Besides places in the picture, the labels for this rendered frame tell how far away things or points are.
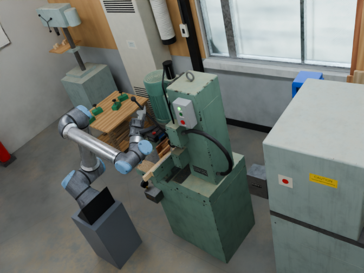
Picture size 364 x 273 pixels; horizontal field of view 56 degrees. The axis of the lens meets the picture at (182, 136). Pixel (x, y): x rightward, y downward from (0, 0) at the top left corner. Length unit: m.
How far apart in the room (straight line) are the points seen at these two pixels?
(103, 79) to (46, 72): 0.96
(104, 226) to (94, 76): 2.32
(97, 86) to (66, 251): 2.12
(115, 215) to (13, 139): 2.71
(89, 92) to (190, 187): 2.54
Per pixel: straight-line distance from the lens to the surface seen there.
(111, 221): 2.78
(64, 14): 4.24
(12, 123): 5.10
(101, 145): 2.05
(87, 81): 4.47
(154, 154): 2.50
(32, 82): 5.16
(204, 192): 2.27
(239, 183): 2.53
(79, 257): 3.37
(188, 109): 1.86
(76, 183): 2.71
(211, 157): 2.11
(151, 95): 2.15
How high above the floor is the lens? 2.46
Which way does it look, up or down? 37 degrees down
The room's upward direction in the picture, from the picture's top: 17 degrees counter-clockwise
